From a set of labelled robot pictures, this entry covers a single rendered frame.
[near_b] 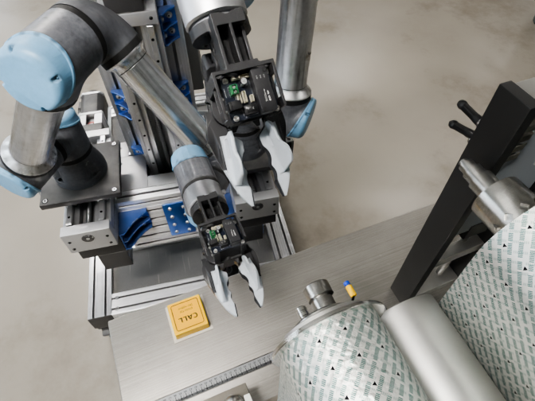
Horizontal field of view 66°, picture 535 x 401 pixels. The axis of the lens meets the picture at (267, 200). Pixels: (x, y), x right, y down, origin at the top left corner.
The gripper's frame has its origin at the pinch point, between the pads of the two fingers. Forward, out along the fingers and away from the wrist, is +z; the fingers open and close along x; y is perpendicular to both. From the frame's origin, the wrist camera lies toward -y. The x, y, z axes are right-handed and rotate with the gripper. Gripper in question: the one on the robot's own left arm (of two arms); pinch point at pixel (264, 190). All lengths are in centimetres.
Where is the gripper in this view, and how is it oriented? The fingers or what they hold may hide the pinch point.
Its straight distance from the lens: 51.4
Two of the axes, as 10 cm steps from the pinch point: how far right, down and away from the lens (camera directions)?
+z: 2.9, 9.5, 0.8
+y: 2.4, 0.0, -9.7
